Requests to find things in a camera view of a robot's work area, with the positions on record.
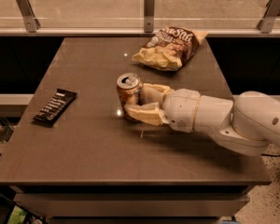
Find glass barrier panel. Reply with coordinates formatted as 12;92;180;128
0;0;269;29

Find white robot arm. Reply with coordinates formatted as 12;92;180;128
124;83;280;156

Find middle metal glass bracket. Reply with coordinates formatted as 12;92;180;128
144;0;155;33

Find brown chip bag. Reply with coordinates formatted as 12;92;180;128
132;26;207;71

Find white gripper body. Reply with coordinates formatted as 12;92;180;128
163;89;201;133

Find black snack bar wrapper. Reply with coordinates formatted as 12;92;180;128
34;89;77;125

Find left metal glass bracket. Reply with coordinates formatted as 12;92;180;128
16;0;40;33

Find orange soda can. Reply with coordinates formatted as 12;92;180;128
117;73;143;120

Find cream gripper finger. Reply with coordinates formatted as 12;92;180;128
124;102;170;126
141;83;174;105

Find right metal glass bracket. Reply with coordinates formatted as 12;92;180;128
257;0;280;34

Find metal glass bracket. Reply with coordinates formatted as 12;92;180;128
144;0;155;33
257;0;280;34
16;0;40;33

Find green printed object on floor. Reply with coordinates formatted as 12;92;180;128
3;203;45;224

